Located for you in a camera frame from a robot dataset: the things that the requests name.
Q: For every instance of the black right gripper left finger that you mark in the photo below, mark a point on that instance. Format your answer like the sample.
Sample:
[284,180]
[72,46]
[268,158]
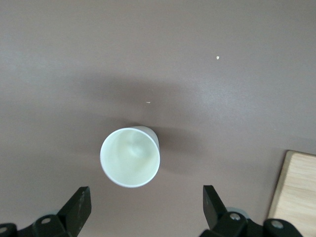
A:
[74,212]

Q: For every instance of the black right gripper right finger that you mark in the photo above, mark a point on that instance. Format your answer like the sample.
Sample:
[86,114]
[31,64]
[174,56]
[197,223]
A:
[214,212]

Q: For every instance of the clear glass cup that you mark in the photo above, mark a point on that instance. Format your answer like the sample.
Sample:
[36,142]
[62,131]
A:
[129,160]

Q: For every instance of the bamboo cutting board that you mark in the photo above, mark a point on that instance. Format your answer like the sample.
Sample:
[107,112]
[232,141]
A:
[296,185]

